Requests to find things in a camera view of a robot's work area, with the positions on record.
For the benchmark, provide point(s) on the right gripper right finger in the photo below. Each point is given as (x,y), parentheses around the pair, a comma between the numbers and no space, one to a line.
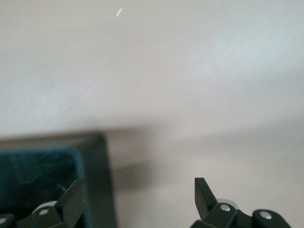
(204,199)

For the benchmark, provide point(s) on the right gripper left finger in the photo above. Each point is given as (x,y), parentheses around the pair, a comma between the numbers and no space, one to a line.
(71,204)

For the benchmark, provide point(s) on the black plastic box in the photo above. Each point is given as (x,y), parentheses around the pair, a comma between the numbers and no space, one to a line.
(95,166)

